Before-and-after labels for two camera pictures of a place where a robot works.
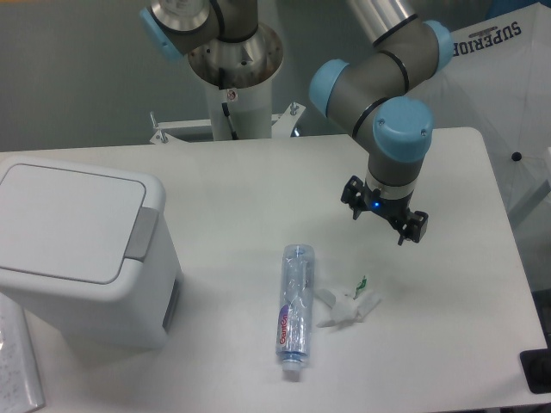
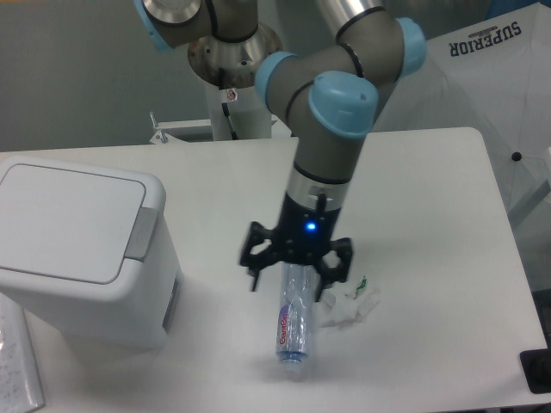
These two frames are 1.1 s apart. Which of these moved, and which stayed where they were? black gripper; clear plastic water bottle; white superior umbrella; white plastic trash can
Moved: black gripper
Stayed: clear plastic water bottle; white superior umbrella; white plastic trash can
